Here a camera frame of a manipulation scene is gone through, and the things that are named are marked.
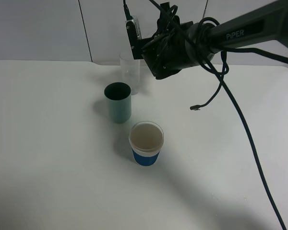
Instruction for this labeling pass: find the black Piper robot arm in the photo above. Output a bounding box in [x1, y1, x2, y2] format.
[141, 0, 288, 80]

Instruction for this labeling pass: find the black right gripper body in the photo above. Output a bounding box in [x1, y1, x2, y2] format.
[141, 21, 216, 80]

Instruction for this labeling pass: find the teal green plastic cup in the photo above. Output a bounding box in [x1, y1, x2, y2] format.
[104, 82, 132, 124]

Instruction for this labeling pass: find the white cup blue sleeve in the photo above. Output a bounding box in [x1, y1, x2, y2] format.
[129, 121, 164, 166]

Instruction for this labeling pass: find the clear tall glass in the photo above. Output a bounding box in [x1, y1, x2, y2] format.
[120, 51, 140, 95]

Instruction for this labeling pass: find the black cable with plug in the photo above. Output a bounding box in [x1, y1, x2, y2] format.
[147, 0, 288, 230]

